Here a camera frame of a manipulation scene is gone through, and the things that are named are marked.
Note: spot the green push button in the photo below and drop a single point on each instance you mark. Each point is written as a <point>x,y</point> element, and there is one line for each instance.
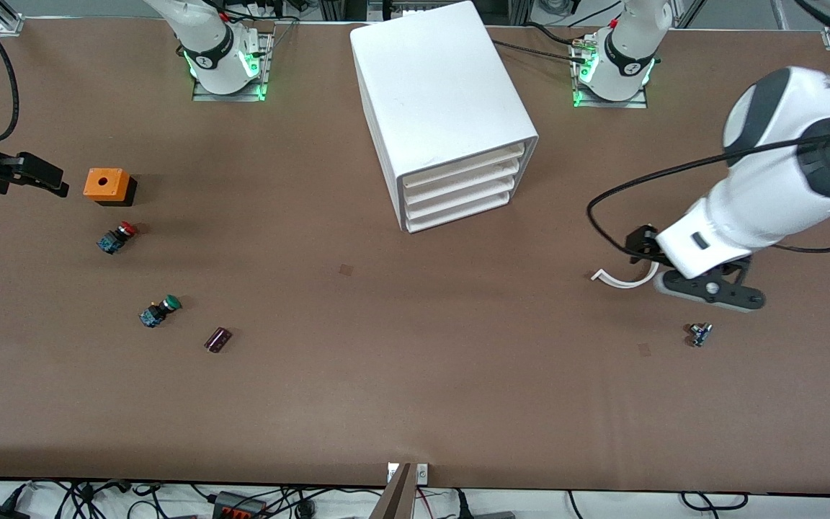
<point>159,311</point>

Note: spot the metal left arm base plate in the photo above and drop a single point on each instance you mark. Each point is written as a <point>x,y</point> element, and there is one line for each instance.
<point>609,104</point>

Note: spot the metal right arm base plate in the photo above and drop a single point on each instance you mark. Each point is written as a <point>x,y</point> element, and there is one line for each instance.
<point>265,68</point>

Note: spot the white drawer cabinet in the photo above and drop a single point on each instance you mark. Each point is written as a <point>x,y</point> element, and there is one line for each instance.
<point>429,79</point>

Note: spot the purple cylindrical capacitor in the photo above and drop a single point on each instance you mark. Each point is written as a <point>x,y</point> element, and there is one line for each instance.
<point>217,339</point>

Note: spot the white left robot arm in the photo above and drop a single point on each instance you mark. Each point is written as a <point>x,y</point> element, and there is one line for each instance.
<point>761,194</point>

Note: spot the black power strip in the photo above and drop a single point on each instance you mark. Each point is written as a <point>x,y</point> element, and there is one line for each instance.
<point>238,504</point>

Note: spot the wooden post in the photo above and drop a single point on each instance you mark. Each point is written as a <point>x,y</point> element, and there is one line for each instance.
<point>395,501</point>

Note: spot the white edge bracket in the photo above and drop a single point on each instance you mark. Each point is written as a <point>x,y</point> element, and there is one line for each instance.
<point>421,473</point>

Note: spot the red push button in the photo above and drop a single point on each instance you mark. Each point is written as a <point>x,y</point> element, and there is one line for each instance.
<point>116,238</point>

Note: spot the white plastic drawer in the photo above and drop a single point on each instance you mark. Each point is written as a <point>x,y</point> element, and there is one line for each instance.
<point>458,211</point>
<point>458,183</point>
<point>458,169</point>
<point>458,197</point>

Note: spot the white curved plastic piece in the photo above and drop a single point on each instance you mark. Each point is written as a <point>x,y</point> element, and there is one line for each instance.
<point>620,282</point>

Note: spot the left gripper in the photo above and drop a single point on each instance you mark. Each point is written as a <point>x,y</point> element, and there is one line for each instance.
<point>643,243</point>

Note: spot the small blue component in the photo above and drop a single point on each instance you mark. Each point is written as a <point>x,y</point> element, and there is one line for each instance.
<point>699,335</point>

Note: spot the orange button box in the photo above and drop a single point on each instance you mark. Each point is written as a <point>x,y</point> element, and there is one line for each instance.
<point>105,184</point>

